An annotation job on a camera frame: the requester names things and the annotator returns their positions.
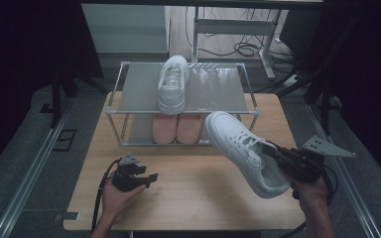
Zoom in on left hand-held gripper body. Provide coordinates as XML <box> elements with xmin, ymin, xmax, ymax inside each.
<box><xmin>112</xmin><ymin>152</ymin><xmax>141</xmax><ymax>192</ymax></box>

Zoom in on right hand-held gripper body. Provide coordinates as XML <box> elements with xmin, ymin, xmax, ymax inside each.
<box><xmin>272</xmin><ymin>135</ymin><xmax>357</xmax><ymax>184</ymax></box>

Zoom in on white sneaker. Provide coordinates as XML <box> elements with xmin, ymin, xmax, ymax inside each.
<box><xmin>203</xmin><ymin>110</ymin><xmax>292</xmax><ymax>199</ymax></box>
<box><xmin>157</xmin><ymin>55</ymin><xmax>191</xmax><ymax>115</ymax></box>

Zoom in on pink slipper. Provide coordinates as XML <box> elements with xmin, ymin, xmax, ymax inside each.
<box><xmin>176</xmin><ymin>113</ymin><xmax>204</xmax><ymax>145</ymax></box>
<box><xmin>152</xmin><ymin>113</ymin><xmax>180</xmax><ymax>145</ymax></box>

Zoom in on metal frame shoe rack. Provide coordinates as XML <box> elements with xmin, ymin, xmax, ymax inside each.
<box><xmin>105</xmin><ymin>60</ymin><xmax>261</xmax><ymax>147</ymax></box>

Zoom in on person's left hand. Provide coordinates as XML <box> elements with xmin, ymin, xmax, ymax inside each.
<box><xmin>101</xmin><ymin>170</ymin><xmax>147</xmax><ymax>221</ymax></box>

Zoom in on person's right hand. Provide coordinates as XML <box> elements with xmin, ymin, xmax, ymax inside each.
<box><xmin>282</xmin><ymin>170</ymin><xmax>330</xmax><ymax>212</ymax></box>

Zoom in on black metal stand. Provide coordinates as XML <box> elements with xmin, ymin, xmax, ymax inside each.
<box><xmin>277</xmin><ymin>65</ymin><xmax>333</xmax><ymax>135</ymax></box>
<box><xmin>39</xmin><ymin>73</ymin><xmax>108</xmax><ymax>128</ymax></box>

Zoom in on white power strip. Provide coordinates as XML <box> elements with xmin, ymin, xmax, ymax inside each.
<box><xmin>282</xmin><ymin>73</ymin><xmax>302</xmax><ymax>88</ymax></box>

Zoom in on black computer case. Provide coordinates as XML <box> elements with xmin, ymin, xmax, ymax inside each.
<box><xmin>279</xmin><ymin>9</ymin><xmax>321</xmax><ymax>60</ymax></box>

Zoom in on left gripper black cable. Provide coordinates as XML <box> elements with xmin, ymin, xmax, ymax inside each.
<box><xmin>91</xmin><ymin>158</ymin><xmax>122</xmax><ymax>231</ymax></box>

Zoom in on aluminium floor rail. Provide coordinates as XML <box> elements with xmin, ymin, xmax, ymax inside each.
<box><xmin>306</xmin><ymin>97</ymin><xmax>381</xmax><ymax>238</ymax></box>
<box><xmin>0</xmin><ymin>97</ymin><xmax>77</xmax><ymax>238</ymax></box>

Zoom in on black floor cables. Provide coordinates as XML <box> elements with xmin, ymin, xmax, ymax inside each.
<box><xmin>185</xmin><ymin>6</ymin><xmax>296</xmax><ymax>62</ymax></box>

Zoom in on white desk frame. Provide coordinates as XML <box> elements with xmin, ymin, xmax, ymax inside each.
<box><xmin>191</xmin><ymin>6</ymin><xmax>284</xmax><ymax>80</ymax></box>

